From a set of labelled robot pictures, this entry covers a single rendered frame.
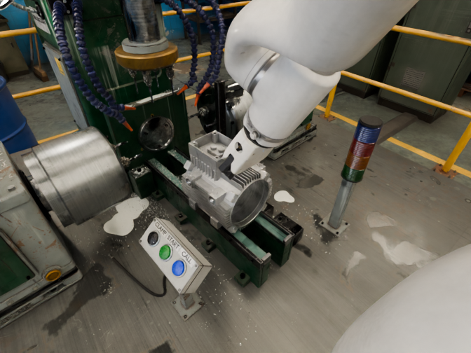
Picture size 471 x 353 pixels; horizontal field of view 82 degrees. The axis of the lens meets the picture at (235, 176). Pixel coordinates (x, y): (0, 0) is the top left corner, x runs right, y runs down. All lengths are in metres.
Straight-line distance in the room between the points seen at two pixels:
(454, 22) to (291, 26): 3.39
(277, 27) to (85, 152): 0.63
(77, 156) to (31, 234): 0.21
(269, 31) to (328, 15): 0.08
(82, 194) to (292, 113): 0.59
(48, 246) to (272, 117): 0.66
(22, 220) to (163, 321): 0.42
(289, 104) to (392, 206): 0.88
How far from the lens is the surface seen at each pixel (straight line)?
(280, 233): 0.83
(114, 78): 1.11
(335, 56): 0.27
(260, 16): 0.33
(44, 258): 0.89
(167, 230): 0.63
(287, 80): 0.38
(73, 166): 0.81
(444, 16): 3.67
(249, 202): 0.85
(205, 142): 0.81
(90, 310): 0.92
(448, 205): 1.34
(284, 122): 0.42
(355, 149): 0.82
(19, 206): 0.77
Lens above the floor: 1.56
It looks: 40 degrees down
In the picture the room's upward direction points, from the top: straight up
